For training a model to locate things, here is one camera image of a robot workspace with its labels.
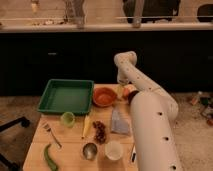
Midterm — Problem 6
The black office chair base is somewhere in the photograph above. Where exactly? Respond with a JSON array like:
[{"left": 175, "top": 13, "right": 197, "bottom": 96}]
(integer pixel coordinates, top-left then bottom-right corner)
[{"left": 0, "top": 116, "right": 31, "bottom": 171}]

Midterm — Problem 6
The orange apple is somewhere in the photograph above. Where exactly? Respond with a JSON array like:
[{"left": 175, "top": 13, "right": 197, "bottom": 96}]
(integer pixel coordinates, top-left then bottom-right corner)
[{"left": 122, "top": 85, "right": 137, "bottom": 99}]

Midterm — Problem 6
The silver metal fork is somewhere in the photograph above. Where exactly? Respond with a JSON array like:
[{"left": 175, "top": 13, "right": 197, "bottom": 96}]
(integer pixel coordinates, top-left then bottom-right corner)
[{"left": 43, "top": 124, "right": 62, "bottom": 148}]

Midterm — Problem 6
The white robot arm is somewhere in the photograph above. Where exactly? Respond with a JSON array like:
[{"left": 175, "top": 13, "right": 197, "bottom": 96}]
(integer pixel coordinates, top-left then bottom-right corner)
[{"left": 114, "top": 51, "right": 183, "bottom": 171}]

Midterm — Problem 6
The dark brown bowl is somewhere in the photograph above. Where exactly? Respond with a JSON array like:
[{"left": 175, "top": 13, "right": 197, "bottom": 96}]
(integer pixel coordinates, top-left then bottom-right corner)
[{"left": 128, "top": 90, "right": 139, "bottom": 104}]

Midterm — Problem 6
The black cabinet counter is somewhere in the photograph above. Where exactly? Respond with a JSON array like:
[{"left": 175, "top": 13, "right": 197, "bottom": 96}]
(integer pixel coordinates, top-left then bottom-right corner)
[{"left": 0, "top": 26, "right": 213, "bottom": 96}]

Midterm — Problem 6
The green plastic cup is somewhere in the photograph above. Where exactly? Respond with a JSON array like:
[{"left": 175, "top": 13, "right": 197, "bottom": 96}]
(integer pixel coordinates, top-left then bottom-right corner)
[{"left": 60, "top": 112, "right": 75, "bottom": 128}]

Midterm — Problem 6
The green chili pepper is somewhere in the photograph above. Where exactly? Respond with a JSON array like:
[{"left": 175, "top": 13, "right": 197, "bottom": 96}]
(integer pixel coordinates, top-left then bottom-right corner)
[{"left": 43, "top": 144, "right": 58, "bottom": 171}]

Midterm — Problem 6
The small metal cup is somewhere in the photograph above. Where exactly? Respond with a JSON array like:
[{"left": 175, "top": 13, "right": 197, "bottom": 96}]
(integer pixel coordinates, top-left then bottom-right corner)
[{"left": 82, "top": 143, "right": 98, "bottom": 160}]

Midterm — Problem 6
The grey blue cloth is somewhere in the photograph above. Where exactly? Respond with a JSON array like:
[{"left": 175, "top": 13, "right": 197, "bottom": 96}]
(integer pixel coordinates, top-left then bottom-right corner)
[{"left": 111, "top": 108, "right": 130, "bottom": 135}]

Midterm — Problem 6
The bunch of brown grapes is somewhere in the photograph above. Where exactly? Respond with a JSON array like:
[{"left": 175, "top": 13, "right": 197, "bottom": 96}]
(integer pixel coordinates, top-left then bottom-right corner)
[{"left": 93, "top": 121, "right": 106, "bottom": 144}]

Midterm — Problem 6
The red bowl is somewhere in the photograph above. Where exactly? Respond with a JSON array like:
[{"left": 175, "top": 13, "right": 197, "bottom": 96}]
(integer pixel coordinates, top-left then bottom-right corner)
[{"left": 92, "top": 87, "right": 117, "bottom": 107}]

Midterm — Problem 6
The yellow corn cob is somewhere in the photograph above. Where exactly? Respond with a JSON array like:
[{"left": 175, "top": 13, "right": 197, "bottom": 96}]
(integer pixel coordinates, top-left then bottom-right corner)
[{"left": 82, "top": 115, "right": 90, "bottom": 139}]

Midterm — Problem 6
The green plastic tray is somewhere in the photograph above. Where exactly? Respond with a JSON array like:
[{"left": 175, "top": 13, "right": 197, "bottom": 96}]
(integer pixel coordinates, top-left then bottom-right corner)
[{"left": 38, "top": 79, "right": 94, "bottom": 116}]

